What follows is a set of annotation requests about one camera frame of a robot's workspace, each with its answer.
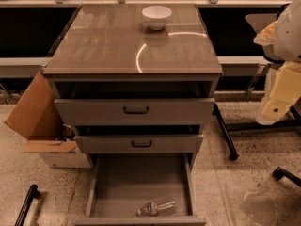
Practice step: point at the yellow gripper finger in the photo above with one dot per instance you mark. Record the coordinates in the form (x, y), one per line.
(266, 36)
(285, 92)

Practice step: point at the clear plastic water bottle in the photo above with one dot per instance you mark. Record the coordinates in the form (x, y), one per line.
(158, 208)

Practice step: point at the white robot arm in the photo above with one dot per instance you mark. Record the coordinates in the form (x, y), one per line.
(287, 44)

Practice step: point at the grey drawer cabinet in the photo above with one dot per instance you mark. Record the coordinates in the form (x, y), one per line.
(111, 43)

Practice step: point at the middle grey drawer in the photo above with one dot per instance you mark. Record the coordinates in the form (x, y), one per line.
(139, 139)

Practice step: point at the grey drawer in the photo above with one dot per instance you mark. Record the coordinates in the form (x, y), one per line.
(139, 139)
(135, 103)
(124, 183)

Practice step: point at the bottom grey drawer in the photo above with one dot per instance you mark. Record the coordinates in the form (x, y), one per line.
(124, 183)

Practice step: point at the top grey drawer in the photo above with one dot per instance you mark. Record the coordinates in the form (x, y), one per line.
(135, 103)

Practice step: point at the black side table stand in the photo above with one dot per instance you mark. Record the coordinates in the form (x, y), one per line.
(257, 21)

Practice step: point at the black leg on floor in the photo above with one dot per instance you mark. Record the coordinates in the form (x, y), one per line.
(279, 173)

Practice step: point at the white ceramic bowl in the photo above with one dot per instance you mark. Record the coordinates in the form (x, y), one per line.
(156, 17)

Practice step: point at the open cardboard box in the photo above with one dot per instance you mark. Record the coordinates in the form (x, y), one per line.
(36, 118)

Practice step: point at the black bar on floor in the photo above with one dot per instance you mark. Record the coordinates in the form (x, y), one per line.
(30, 196)

